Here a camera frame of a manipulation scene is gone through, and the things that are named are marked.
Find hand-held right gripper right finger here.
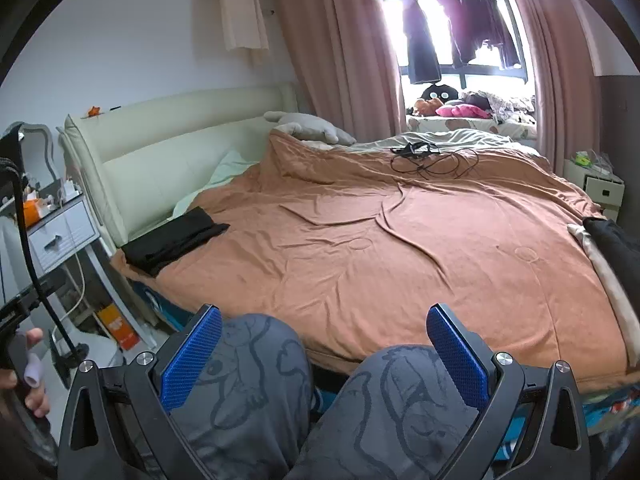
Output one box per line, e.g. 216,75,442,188
426,302,587,480

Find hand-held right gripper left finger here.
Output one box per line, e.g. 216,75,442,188
59,304,223,480

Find black shirt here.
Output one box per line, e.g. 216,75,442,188
122,206,231,277

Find patterned clothes pile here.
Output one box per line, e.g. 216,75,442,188
462,91,536,123

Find person's left hand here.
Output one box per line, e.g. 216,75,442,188
0,327,52,418

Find grey cartoon print pants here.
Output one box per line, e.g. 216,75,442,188
170,312,501,480

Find orange box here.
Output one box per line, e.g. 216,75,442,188
97,304,143,352

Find white drawer table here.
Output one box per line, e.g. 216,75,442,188
25,180,133,356

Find orange duvet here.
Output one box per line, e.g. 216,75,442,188
110,127,633,376

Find ornate white mirror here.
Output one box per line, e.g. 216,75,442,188
0,122,56,221

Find pale green pillow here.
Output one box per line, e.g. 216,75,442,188
172,147,261,216

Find black folded cloth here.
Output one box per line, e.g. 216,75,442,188
582,216,640,311

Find cream bed headboard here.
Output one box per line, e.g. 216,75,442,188
57,82,301,251

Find white nightstand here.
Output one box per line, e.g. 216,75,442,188
564,157,626,223

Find pink cloth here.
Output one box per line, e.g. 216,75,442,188
437,104,493,120

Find grey plush toy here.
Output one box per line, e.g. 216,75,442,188
263,110,357,147

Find black plush toy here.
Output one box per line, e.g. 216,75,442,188
420,82,458,103

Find pink curtain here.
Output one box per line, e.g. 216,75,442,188
267,0,408,136
500,0,601,171

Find dark hanging garments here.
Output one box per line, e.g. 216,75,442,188
437,0,521,71

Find cream hanging cloth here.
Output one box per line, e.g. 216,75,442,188
216,0,271,66

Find white cable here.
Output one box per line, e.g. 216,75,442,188
60,255,93,333

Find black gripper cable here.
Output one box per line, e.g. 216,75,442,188
0,157,86,366

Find black tangled cable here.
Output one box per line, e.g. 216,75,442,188
390,142,478,181

